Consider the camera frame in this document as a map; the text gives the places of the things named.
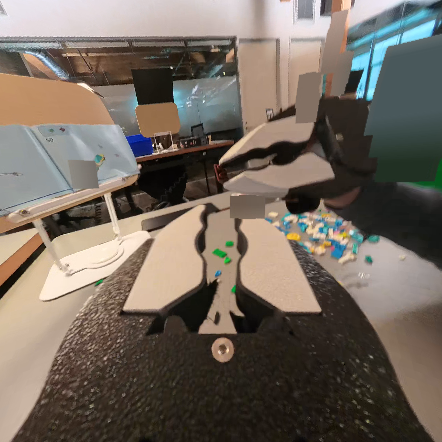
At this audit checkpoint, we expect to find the person's right hand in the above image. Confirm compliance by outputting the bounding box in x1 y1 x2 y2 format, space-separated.
326 187 364 209

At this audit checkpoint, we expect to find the wooden book stand white base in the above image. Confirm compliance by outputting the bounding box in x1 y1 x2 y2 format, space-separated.
0 73 153 302

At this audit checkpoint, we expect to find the clear acrylic case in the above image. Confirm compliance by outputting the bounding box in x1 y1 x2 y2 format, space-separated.
154 131 174 153

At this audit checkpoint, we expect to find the glass office partition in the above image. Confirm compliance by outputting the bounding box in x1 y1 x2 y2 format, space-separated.
0 36 239 141

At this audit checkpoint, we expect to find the person's right forearm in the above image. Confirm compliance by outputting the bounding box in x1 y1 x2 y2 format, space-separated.
325 181 442 270

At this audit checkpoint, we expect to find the black rectangular panel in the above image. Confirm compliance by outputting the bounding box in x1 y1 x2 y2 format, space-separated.
131 68 174 105

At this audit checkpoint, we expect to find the blue plastic bin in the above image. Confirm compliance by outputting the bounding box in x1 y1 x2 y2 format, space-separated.
125 135 154 157

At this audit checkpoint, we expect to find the tan rounded board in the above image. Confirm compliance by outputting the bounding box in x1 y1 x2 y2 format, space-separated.
135 103 180 138

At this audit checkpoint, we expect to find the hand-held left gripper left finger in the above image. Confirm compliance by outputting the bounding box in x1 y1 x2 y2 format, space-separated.
122 204 208 315

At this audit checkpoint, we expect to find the open light blue instruction booklet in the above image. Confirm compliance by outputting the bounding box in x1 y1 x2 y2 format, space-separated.
0 124 140 217

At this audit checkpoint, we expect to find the wooden-edged side table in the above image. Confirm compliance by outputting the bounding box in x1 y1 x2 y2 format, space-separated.
0 228 44 288

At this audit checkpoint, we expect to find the silver ventilation duct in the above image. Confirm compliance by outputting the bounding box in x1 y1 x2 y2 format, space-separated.
19 52 70 81

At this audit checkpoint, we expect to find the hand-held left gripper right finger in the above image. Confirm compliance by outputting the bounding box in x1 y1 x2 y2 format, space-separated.
236 218 322 315

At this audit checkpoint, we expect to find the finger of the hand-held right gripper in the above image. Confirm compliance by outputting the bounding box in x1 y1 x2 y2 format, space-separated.
218 117 317 170
223 153 336 197

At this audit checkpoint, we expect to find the grey desk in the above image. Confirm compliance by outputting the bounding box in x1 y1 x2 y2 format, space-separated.
0 192 442 442

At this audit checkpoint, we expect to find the long wooden background table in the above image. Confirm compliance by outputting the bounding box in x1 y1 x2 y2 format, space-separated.
135 140 236 195

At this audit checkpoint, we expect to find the pile of colourful toy bricks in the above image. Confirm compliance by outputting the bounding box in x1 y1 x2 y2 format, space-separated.
264 210 408 265

